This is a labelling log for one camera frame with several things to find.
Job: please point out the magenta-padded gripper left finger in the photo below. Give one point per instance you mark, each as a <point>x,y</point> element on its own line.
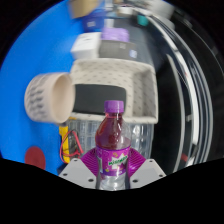
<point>76,170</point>

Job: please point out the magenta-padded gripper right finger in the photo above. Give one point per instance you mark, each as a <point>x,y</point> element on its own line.
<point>148,170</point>

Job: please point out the purple-capped clear drink bottle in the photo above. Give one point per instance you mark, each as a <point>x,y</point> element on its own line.
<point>113,146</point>

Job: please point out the yellow multimeter with leads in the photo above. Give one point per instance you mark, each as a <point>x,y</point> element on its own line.
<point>65,143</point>

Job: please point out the flat round red coaster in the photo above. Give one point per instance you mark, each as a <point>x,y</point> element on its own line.
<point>35,157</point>

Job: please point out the black rectangular speaker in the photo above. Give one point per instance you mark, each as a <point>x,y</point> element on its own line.
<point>98,98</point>

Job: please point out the beige patterned ceramic mug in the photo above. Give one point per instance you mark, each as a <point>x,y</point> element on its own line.
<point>46,98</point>

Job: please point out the dark grey shelf unit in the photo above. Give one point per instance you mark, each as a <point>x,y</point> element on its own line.
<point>190,93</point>

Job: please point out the beige dotted storage tray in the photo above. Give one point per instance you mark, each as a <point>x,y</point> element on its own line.
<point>110,71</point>

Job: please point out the dark grey flat box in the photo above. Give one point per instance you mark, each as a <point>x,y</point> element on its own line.
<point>116,50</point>

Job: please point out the white cardboard box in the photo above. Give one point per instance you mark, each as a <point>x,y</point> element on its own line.
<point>85,46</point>

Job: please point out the purple soft pouch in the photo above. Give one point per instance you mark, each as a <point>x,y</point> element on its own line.
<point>115,34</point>

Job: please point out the blue plastic box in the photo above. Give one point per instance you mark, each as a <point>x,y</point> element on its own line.
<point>93,23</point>

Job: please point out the brown cardboard box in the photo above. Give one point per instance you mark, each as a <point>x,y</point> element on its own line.
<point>83,8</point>

